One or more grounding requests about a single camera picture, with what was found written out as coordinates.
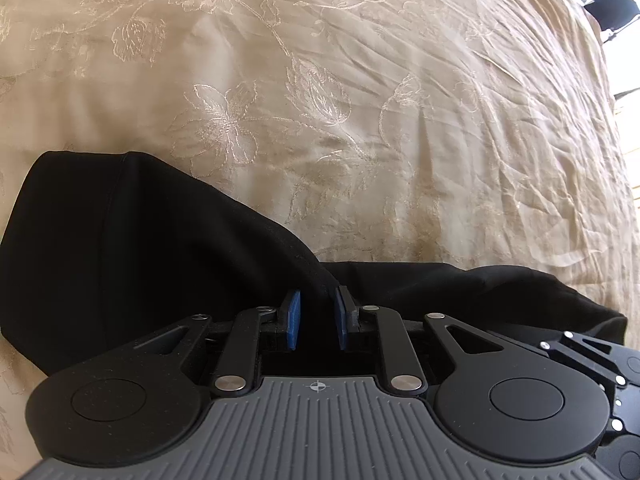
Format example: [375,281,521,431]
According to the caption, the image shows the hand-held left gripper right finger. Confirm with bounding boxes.
[333,285,506,398]

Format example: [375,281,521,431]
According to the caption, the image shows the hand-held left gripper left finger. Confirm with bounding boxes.
[132,290,303,397]

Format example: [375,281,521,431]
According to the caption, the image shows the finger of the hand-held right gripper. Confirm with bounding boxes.
[539,331,640,436]

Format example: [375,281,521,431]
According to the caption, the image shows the beige floral bedspread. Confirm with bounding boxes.
[0,0,637,463]

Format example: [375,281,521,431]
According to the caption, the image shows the black pants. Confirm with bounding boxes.
[0,149,629,379]

